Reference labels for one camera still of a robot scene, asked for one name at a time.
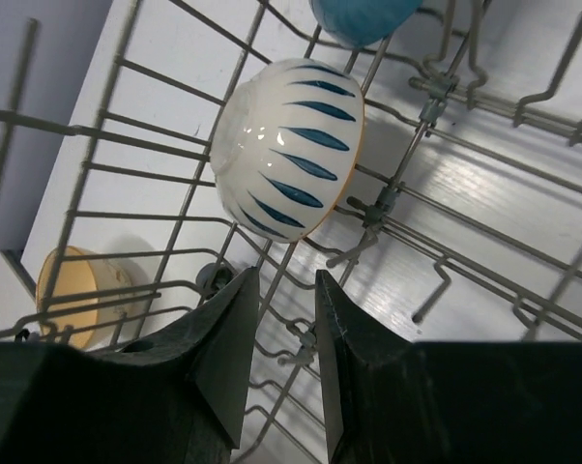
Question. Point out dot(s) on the plain blue bowl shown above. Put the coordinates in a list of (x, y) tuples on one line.
[(358, 23)]

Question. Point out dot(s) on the yellow bowl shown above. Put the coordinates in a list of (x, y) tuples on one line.
[(88, 301)]

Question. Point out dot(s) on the grey wire dish rack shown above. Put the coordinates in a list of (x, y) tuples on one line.
[(461, 222)]

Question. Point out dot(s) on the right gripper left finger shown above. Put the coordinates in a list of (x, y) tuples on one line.
[(174, 396)]

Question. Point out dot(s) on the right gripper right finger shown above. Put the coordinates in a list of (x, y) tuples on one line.
[(389, 400)]

